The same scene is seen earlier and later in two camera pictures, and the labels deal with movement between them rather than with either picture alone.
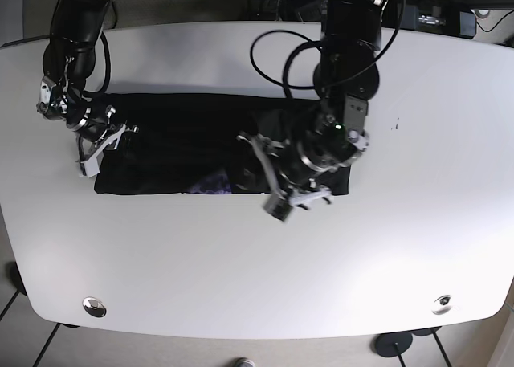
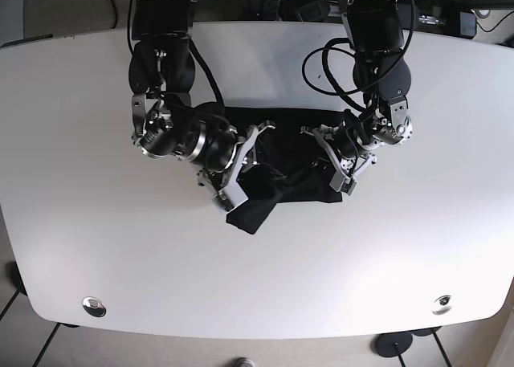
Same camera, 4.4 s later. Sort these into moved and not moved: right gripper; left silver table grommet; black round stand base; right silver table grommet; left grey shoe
Moved: right gripper
Not moved: left silver table grommet; left grey shoe; right silver table grommet; black round stand base
